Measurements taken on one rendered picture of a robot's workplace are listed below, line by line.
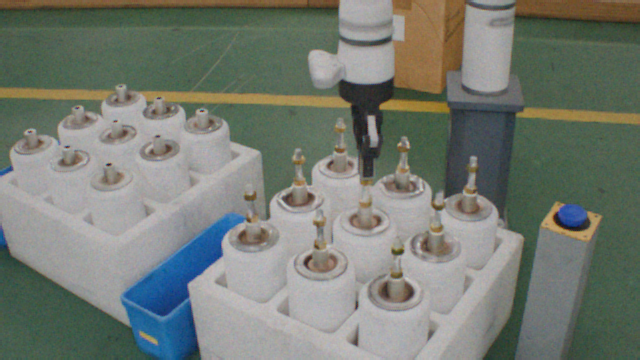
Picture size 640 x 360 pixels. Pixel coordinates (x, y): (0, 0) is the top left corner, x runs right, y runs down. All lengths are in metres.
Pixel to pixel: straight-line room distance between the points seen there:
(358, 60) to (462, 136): 0.52
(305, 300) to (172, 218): 0.38
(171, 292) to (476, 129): 0.64
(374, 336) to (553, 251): 0.27
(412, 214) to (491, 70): 0.35
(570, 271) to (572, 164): 0.81
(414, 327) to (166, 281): 0.50
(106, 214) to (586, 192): 1.06
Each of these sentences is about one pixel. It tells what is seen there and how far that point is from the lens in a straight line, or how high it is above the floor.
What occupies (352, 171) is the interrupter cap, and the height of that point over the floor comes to 0.25.
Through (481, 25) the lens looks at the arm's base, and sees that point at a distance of 1.33.
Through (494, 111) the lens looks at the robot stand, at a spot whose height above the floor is 0.28.
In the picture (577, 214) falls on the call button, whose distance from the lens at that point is 1.01.
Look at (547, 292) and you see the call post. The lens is 1.06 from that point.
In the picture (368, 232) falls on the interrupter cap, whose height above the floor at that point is 0.25.
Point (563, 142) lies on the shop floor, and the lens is 1.91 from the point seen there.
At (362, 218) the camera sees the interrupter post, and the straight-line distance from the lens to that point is 1.07.
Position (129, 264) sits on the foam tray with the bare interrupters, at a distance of 1.24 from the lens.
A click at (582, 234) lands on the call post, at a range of 1.00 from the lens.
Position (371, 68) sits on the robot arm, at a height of 0.51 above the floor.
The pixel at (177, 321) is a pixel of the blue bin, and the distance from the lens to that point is 1.17.
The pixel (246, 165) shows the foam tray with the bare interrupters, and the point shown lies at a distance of 1.40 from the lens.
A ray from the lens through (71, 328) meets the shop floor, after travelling 1.36.
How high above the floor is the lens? 0.87
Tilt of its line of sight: 32 degrees down
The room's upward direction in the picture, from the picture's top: 2 degrees counter-clockwise
